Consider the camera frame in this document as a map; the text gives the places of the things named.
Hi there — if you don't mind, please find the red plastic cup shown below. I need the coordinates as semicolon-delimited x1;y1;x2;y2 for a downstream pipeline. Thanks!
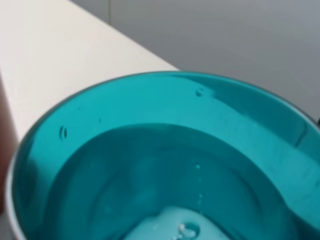
0;77;18;214

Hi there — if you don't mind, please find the teal translucent plastic cup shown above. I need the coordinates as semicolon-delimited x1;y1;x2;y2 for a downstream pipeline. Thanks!
5;71;320;240

